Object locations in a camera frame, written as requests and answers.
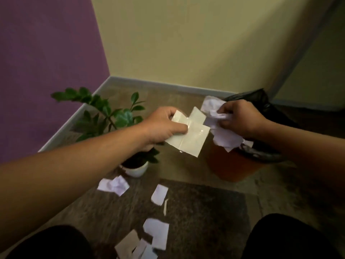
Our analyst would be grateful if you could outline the person's right leg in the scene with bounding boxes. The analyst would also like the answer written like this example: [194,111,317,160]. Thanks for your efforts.
[241,213,343,259]

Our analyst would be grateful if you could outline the person's left forearm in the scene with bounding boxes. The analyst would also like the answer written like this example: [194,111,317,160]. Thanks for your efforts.
[0,123,152,252]

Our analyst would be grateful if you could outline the orange waste bin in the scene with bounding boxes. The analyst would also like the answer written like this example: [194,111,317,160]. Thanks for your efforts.
[208,143,266,183]

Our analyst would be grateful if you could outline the white plant pot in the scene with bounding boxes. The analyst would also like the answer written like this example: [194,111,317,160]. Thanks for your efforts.
[120,160,149,178]

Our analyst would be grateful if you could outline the white paper bundle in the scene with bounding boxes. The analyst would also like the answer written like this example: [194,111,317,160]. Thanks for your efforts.
[201,96,254,153]

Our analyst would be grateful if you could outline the crumpled white paper scrap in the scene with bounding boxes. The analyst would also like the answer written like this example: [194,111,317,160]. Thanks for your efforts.
[97,175,130,197]

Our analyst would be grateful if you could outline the person's leg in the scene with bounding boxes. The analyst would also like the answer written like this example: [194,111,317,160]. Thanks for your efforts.
[5,225,95,259]
[241,213,343,259]

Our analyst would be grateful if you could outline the dark floor mat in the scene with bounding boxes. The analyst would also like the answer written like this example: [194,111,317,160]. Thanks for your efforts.
[158,179,252,259]

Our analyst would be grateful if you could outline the person's left hand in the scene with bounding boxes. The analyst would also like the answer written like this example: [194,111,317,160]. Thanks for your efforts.
[140,106,188,152]

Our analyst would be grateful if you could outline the person's right hand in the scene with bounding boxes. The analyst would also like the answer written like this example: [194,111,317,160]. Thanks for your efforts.
[217,100,268,139]

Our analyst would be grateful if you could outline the large white paper scrap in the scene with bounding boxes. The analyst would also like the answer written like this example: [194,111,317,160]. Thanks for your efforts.
[142,218,170,251]

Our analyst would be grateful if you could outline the person's left leg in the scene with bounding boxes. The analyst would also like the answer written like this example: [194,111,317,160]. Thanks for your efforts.
[5,225,95,259]

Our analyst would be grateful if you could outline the torn white paper scrap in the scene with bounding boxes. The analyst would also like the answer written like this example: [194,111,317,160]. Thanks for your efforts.
[132,238,158,259]

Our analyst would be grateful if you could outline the person's right forearm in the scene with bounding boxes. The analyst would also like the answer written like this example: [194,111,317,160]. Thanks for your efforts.
[253,119,345,198]

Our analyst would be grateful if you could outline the green leafy houseplant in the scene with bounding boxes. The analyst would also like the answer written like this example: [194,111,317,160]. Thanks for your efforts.
[51,87,160,165]

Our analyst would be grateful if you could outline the small white paper scrap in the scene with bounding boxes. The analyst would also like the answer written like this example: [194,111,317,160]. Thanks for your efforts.
[151,184,169,206]

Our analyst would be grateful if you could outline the cream paper sheet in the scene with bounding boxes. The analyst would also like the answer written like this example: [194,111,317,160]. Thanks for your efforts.
[164,106,211,157]

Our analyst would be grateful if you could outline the beige paper piece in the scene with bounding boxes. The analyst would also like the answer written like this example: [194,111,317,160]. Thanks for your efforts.
[114,229,141,259]

